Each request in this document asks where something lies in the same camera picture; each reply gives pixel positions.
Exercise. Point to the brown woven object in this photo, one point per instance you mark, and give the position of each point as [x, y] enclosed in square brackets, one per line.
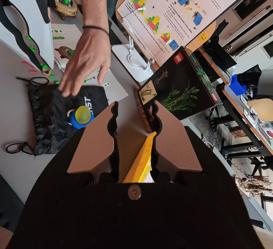
[253, 186]

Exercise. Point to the black rectangular box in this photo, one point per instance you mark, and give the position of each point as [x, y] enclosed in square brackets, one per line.
[114, 35]

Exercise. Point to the grey desk with wooden edge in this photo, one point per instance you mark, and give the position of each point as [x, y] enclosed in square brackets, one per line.
[232, 97]

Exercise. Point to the blue plastic bin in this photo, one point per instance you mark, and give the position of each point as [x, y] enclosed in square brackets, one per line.
[237, 84]

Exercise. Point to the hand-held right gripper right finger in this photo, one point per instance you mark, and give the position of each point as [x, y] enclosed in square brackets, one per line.
[177, 146]

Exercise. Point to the white crumpled bags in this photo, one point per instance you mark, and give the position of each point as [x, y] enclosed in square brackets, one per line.
[150, 177]

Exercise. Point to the blue and yellow toy figure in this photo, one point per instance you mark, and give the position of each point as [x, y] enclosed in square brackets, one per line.
[82, 116]

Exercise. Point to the black building set box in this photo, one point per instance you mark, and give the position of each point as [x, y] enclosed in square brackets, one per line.
[181, 78]

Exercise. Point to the printed instruction sheet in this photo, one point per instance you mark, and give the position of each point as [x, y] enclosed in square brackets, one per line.
[181, 18]

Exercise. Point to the white stand base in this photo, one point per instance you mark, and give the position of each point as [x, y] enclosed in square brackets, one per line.
[251, 115]
[121, 55]

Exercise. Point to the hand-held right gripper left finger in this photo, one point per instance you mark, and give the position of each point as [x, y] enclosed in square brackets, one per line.
[93, 146]

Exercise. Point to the open building instruction booklet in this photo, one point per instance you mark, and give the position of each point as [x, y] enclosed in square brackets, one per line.
[115, 87]

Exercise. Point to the black equipment box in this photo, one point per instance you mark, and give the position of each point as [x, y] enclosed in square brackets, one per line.
[221, 57]

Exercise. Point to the yellow smiley sticker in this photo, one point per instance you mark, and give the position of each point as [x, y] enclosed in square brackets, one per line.
[203, 36]

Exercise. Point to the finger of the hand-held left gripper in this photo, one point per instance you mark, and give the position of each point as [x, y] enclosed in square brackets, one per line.
[12, 40]
[32, 14]

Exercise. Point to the small tan claw brick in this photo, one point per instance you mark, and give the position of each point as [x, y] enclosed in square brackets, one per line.
[45, 72]

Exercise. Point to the yellow plastic bin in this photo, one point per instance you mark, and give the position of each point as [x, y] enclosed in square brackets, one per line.
[138, 163]

